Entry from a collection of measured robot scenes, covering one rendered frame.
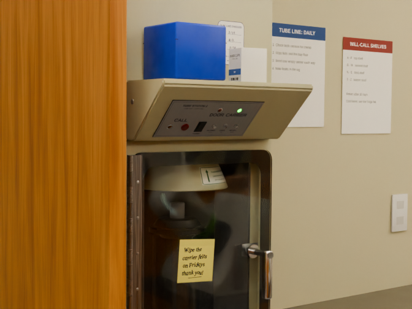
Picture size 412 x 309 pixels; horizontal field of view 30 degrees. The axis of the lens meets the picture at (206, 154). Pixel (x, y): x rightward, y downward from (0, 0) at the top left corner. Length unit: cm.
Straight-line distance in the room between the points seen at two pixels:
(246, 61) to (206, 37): 11
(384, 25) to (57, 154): 130
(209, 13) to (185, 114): 22
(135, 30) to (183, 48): 12
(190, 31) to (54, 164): 33
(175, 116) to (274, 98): 19
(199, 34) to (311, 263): 109
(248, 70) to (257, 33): 14
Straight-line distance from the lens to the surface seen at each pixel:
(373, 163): 233
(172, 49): 122
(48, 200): 138
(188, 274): 137
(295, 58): 210
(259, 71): 135
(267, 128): 141
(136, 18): 131
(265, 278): 142
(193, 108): 126
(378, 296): 229
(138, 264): 131
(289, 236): 212
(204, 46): 125
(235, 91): 128
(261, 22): 147
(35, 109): 142
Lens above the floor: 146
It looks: 3 degrees down
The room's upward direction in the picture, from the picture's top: straight up
